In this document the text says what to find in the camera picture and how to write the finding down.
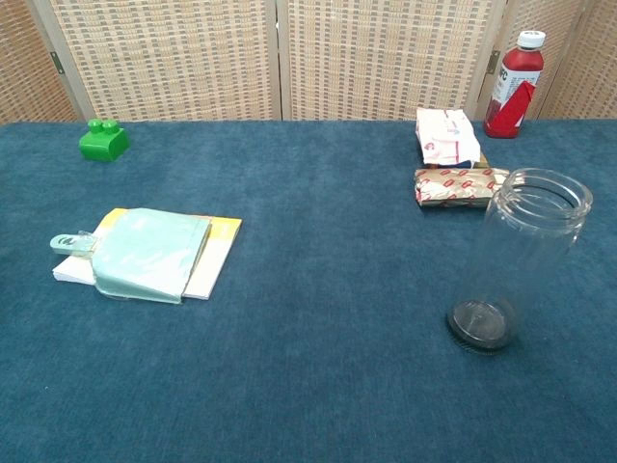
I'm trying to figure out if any clear plastic jar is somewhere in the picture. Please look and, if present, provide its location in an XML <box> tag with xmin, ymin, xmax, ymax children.
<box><xmin>445</xmin><ymin>167</ymin><xmax>594</xmax><ymax>358</ymax></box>

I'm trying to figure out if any yellow and white book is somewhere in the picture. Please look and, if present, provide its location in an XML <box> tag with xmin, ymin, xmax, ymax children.
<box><xmin>51</xmin><ymin>207</ymin><xmax>243</xmax><ymax>301</ymax></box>

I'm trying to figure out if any blue carpet table cover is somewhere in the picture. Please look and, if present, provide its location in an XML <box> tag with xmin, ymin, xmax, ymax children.
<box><xmin>0</xmin><ymin>118</ymin><xmax>617</xmax><ymax>463</ymax></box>

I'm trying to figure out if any gold red snack packet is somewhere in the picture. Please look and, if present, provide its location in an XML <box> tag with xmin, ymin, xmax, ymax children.
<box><xmin>413</xmin><ymin>166</ymin><xmax>511</xmax><ymax>210</ymax></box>

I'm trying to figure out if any mint green spout pouch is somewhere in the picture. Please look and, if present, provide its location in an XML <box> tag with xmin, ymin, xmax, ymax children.
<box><xmin>49</xmin><ymin>206</ymin><xmax>213</xmax><ymax>306</ymax></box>

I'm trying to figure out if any white red tissue pack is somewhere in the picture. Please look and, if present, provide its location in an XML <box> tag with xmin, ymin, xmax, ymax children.
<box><xmin>415</xmin><ymin>107</ymin><xmax>483</xmax><ymax>168</ymax></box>

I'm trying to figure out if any woven folding screen panel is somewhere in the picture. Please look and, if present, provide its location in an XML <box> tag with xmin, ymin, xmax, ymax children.
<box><xmin>26</xmin><ymin>0</ymin><xmax>283</xmax><ymax>123</ymax></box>
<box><xmin>538</xmin><ymin>0</ymin><xmax>617</xmax><ymax>121</ymax></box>
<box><xmin>276</xmin><ymin>0</ymin><xmax>508</xmax><ymax>122</ymax></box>
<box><xmin>0</xmin><ymin>0</ymin><xmax>82</xmax><ymax>125</ymax></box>
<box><xmin>474</xmin><ymin>0</ymin><xmax>595</xmax><ymax>121</ymax></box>

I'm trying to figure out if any green toy building block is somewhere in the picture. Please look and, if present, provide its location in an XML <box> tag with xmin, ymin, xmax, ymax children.
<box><xmin>78</xmin><ymin>118</ymin><xmax>131</xmax><ymax>162</ymax></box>

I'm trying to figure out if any red juice bottle white cap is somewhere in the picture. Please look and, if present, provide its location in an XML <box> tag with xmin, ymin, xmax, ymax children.
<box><xmin>483</xmin><ymin>29</ymin><xmax>548</xmax><ymax>140</ymax></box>

